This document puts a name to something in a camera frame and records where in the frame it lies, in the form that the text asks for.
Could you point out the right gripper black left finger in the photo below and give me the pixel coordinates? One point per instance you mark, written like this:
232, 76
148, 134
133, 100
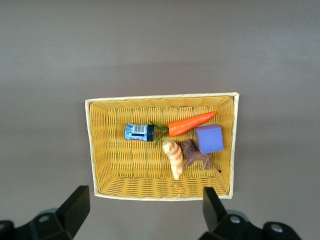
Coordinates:
73, 212

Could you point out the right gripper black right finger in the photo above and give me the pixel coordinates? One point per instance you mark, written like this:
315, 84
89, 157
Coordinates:
215, 217

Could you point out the brown toy lion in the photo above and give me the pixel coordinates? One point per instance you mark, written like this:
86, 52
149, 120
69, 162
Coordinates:
197, 157

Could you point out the yellow wicker basket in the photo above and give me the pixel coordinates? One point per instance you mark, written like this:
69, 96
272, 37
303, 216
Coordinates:
120, 170

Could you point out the toy bread croissant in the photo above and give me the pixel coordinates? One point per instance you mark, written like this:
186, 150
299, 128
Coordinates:
173, 157

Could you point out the purple foam cube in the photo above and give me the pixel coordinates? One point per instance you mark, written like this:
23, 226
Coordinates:
209, 138

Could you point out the orange toy carrot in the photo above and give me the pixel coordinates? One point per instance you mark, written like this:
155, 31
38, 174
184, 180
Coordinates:
187, 123

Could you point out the small blue-label bottle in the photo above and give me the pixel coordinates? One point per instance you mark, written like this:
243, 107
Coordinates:
137, 132

